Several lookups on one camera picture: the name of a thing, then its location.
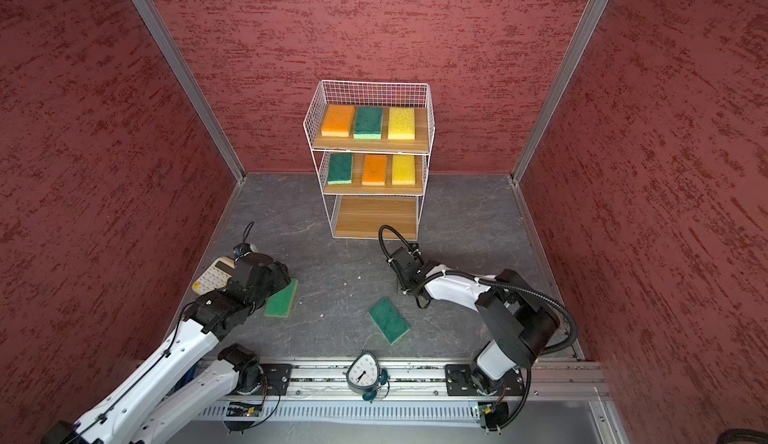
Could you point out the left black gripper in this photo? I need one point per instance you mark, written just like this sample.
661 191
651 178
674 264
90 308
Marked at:
280 276

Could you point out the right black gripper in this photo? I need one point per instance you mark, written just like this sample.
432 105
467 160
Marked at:
401 281

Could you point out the yellow sponge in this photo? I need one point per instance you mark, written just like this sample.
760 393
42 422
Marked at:
401 125
403 170

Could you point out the orange sponge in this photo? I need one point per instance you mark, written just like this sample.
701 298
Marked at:
338 121
374 171

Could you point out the dark green sponge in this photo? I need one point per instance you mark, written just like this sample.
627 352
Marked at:
388 320
340 169
368 123

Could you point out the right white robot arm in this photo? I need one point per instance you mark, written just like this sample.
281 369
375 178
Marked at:
521 321

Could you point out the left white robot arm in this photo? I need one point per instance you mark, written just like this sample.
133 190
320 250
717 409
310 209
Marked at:
145 408

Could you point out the bottom wooden shelf board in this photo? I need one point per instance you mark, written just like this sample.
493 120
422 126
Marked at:
360 217

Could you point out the wooden shelf board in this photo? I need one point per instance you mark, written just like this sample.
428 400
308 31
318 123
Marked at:
360 217
357 188
421 145

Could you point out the middle wooden shelf board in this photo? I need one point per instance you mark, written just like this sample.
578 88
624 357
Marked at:
357 188

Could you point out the top wooden shelf board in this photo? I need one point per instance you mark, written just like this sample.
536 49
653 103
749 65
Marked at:
421 145

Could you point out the light green sponge left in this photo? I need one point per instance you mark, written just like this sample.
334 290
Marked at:
280 304

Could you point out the beige calculator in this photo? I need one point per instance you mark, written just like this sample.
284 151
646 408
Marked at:
216 276

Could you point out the white kitchen timer dial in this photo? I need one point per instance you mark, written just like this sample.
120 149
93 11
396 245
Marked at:
366 377

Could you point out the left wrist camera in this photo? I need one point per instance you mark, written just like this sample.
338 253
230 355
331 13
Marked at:
244 248

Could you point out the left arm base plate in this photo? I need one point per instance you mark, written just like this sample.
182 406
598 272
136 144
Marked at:
273 379

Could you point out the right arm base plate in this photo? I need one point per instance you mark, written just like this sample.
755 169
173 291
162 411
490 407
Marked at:
467 380

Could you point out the white wire shelf rack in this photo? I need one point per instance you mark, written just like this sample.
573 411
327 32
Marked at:
365 94

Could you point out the aluminium mounting rail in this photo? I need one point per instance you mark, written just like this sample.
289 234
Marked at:
424 380

